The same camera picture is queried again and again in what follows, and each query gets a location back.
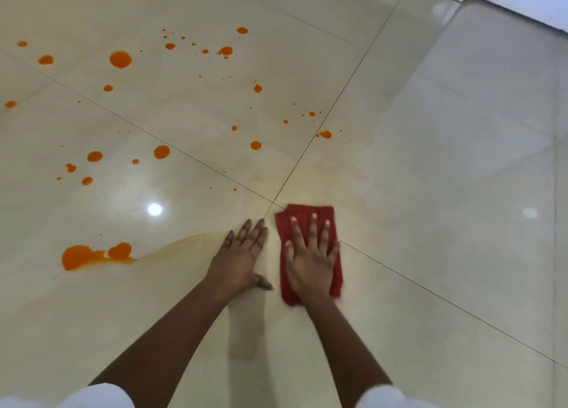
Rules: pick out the person's left hand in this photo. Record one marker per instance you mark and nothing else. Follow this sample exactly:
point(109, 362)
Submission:
point(237, 266)

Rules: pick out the orange liquid spill drops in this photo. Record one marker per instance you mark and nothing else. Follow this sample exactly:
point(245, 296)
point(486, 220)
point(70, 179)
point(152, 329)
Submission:
point(120, 59)

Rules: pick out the person's right forearm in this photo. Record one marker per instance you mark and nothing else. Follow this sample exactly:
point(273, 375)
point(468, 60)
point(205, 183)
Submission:
point(346, 354)

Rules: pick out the person's right hand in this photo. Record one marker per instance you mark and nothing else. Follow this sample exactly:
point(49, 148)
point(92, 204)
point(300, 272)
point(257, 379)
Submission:
point(310, 270)

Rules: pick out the person's left forearm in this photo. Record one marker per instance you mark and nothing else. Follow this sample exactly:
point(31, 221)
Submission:
point(168, 350)

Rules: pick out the white fluffy garment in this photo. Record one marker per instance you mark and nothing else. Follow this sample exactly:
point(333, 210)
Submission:
point(102, 399)

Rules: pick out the red cloth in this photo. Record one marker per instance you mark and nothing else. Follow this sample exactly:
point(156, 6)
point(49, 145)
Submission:
point(301, 210)

